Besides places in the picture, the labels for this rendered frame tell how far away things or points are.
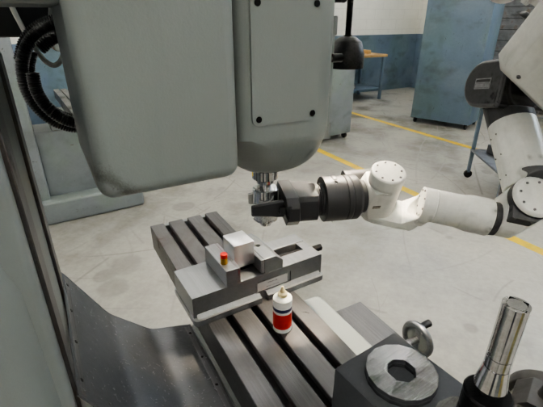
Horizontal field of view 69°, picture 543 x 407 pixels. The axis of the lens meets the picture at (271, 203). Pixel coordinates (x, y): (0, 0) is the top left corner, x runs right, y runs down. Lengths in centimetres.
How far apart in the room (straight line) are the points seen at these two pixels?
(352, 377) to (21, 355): 39
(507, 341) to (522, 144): 53
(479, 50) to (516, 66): 574
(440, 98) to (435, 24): 106
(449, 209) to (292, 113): 36
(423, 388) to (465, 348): 184
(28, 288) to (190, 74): 30
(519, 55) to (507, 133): 17
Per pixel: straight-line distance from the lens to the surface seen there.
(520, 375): 151
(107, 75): 49
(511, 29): 910
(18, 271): 50
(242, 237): 93
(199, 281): 93
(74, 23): 49
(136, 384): 82
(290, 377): 81
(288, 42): 59
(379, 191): 77
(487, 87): 96
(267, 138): 60
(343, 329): 108
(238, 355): 85
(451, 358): 232
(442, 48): 673
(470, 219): 82
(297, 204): 71
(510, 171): 90
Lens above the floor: 155
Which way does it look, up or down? 25 degrees down
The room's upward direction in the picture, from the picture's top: straight up
